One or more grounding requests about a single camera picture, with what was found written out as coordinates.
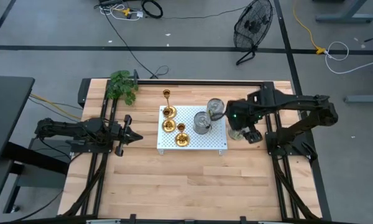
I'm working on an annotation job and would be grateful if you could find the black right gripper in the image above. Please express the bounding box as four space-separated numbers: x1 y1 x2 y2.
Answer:
210 98 264 145

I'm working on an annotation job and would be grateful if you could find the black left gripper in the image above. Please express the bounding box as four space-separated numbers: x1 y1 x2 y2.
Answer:
111 114 144 157

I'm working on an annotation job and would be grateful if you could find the silver ribbed candle tin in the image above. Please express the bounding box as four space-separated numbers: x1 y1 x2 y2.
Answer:
193 111 212 135
227 126 247 141
206 97 226 123

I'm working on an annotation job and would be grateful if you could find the short gold candlestick holder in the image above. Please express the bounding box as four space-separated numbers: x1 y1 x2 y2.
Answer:
161 107 177 133
174 123 191 148

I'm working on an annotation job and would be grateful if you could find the tall gold candlestick holder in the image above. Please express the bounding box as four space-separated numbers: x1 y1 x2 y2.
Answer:
161 88 177 119

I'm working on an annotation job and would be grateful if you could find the white perforated metal shelf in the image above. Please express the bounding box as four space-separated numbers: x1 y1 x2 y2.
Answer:
157 105 228 156

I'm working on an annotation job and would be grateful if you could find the green potted plant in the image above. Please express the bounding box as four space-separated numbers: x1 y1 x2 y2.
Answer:
106 70 140 106

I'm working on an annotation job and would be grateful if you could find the black floor fan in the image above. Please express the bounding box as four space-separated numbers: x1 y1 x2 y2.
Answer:
233 0 275 67

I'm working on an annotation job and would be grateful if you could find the black desk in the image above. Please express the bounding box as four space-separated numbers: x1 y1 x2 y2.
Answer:
0 74 35 164

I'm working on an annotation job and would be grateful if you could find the grey desk foot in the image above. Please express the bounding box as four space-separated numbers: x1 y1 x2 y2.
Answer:
343 94 373 105
313 0 373 24

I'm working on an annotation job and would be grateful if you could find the black table frame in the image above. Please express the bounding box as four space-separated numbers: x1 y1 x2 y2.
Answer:
57 77 333 224

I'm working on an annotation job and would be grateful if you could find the thin yellow cable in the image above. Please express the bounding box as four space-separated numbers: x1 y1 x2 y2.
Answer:
29 92 83 121

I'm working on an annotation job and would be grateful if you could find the black floor cable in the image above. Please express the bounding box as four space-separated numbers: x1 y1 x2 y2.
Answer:
101 6 170 80

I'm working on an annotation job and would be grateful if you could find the black desk base frame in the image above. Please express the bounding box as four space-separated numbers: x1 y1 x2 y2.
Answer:
0 136 71 218

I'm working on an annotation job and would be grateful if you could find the thin black fan cable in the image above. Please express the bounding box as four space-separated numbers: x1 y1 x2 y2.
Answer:
161 5 249 20

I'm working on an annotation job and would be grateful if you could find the yellow extension cable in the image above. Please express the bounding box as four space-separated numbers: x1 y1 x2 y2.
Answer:
292 0 327 55

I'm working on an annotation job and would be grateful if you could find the white cable bundle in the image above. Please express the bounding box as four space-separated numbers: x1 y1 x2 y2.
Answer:
98 2 144 22

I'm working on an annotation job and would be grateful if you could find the white floor cable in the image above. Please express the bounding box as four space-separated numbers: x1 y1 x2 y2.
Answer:
325 40 373 75

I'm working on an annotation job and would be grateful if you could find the coiled black cable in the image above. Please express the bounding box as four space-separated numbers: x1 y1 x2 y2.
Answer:
140 0 164 19

